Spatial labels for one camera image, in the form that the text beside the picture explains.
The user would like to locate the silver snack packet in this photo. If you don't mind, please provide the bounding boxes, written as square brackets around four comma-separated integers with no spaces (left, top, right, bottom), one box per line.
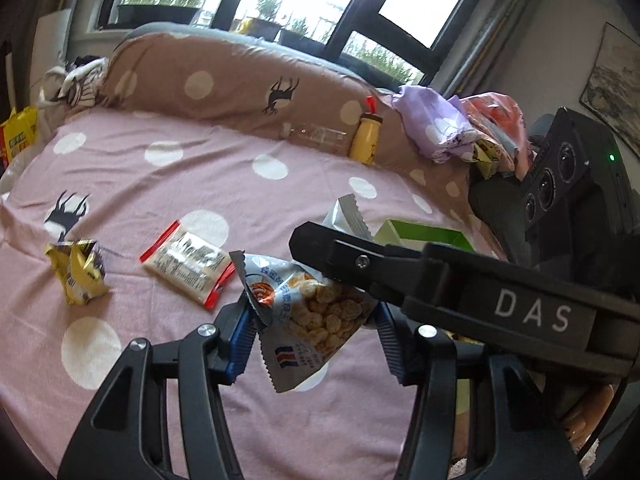
[322,194,375,242]

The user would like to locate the long black planter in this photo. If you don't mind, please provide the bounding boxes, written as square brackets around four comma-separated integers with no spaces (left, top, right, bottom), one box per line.
[116,0,201,26]

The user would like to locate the yellow potted plant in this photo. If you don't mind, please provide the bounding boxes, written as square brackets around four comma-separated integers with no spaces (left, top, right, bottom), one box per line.
[240,0,283,41]

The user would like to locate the pink polka dot bedsheet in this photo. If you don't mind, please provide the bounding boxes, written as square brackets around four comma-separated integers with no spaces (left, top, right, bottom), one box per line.
[0,105,501,480]

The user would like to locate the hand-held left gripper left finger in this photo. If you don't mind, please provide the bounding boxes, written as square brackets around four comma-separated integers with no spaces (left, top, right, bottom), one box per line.
[57,300,258,480]

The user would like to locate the brown deer print pillow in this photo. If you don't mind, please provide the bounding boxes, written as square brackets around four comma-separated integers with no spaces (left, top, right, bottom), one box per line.
[97,32,481,221]

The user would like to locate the white snack packet red ends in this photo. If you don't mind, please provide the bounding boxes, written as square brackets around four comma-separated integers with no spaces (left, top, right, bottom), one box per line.
[139,219,237,309]

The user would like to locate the green and white box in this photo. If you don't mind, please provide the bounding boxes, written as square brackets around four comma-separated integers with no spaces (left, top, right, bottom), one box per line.
[374,218,476,256]

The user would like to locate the orange plastic bag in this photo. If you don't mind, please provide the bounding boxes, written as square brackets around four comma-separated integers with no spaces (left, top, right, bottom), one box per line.
[457,92,528,178]

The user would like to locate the person's right hand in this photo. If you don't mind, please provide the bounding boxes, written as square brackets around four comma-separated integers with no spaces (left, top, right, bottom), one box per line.
[560,385,617,448]

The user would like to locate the yellow bottle with red strap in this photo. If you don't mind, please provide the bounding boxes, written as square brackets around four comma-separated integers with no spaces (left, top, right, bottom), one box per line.
[348,96,384,164]

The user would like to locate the black potted plant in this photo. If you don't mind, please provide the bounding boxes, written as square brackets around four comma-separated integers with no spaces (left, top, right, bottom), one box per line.
[277,17,326,54]

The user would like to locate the striped cloth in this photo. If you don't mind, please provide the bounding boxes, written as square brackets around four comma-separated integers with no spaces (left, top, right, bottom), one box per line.
[39,56,109,109]

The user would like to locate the purple polka dot cloth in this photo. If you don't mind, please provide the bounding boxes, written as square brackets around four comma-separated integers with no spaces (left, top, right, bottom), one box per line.
[392,85,482,164]

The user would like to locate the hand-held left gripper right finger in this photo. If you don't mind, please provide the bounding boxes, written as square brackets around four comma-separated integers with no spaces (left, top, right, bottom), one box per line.
[375,304,586,480]

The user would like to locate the crumpled yellow snack packet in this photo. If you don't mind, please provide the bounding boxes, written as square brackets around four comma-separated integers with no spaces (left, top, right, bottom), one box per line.
[45,239,112,307]

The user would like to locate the yellow snack box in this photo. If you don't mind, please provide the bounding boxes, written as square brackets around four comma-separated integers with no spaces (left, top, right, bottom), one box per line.
[0,106,41,167]

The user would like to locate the framed wall picture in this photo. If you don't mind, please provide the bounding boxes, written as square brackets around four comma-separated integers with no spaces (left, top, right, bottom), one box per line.
[580,21,640,158]

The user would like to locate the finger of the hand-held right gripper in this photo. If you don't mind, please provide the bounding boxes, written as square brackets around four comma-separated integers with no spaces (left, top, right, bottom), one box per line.
[289,221,640,378]

